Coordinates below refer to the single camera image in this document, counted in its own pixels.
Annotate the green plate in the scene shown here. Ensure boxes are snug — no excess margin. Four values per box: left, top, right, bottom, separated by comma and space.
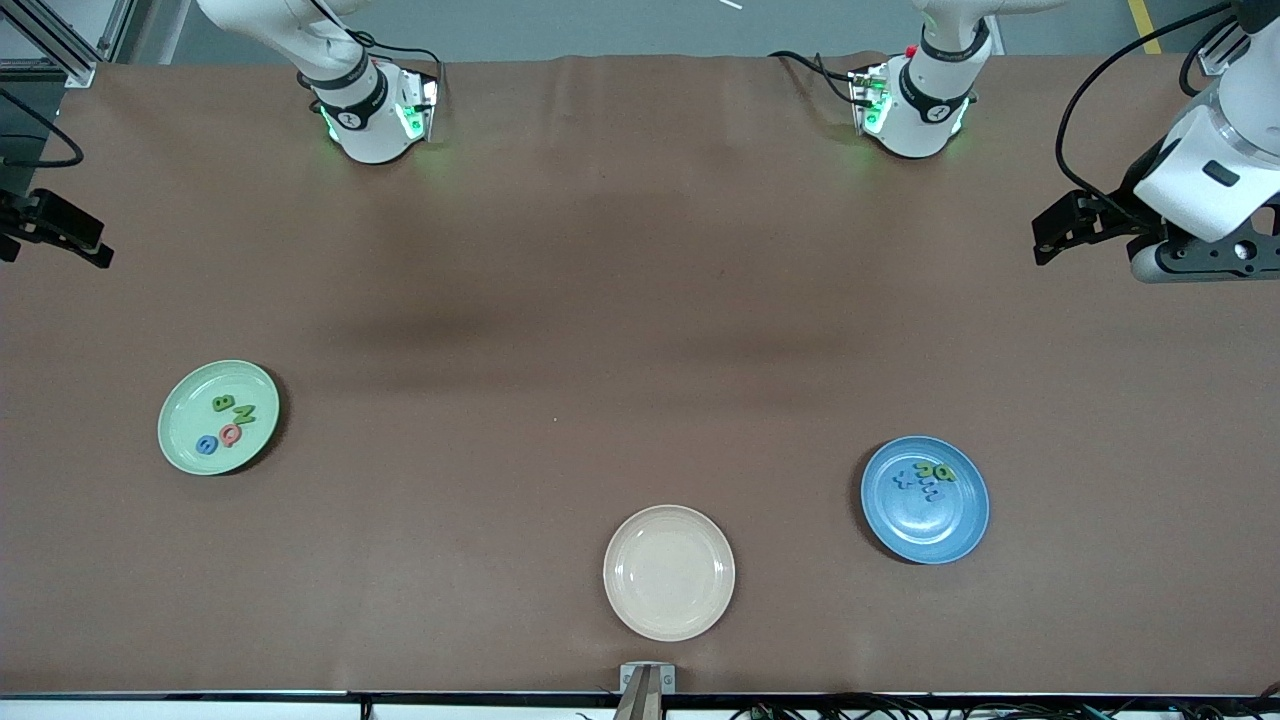
158, 360, 281, 477

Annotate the blue plate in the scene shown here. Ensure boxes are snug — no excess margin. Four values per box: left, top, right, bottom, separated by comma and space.
861, 436, 991, 566

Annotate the brown table cover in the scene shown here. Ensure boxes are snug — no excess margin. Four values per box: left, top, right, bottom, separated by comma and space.
0, 50, 1280, 698

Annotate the cream plate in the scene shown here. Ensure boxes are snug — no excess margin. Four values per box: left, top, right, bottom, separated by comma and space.
603, 505, 737, 643

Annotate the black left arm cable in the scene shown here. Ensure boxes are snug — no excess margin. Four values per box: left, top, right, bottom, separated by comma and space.
1056, 0, 1246, 206

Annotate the aluminium frame profile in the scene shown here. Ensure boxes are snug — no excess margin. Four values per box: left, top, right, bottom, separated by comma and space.
1197, 20, 1246, 76
0, 0, 136, 86

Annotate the black base cable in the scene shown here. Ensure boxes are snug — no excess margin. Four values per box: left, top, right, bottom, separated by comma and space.
768, 50, 861, 106

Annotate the grey metal mount bracket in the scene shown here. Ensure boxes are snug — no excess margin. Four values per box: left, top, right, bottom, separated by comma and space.
612, 662, 677, 720

